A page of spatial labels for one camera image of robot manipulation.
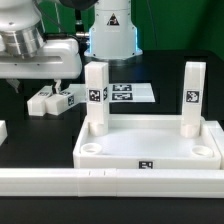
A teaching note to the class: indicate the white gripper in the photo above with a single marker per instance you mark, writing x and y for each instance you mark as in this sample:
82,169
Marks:
58,59

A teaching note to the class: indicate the white desk top panel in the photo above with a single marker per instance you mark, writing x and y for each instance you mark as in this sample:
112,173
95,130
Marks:
148,142

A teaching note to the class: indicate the white block left edge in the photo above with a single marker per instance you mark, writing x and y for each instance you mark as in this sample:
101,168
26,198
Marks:
3,131

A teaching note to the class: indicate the fiducial marker sheet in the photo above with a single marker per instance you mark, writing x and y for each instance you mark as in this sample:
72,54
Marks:
116,93

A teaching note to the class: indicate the long white front barrier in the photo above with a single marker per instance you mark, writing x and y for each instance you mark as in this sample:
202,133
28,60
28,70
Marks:
111,182

